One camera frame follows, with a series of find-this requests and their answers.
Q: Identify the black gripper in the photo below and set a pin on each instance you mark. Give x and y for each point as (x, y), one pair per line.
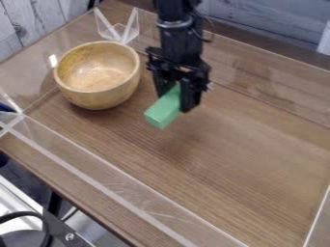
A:
(175, 61)

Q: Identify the green rectangular block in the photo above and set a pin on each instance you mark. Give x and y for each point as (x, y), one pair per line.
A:
(164, 110)

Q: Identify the brown wooden bowl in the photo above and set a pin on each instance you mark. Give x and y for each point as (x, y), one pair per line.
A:
(97, 74)

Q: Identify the white object at right edge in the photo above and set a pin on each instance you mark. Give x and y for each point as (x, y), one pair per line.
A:
(323, 45)

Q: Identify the black table leg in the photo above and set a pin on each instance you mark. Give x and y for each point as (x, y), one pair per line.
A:
(54, 204)

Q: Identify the clear acrylic tray wall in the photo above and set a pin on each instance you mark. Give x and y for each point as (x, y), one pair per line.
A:
(233, 176)

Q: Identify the black metal bracket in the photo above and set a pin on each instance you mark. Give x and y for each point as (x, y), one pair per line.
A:
(62, 235)

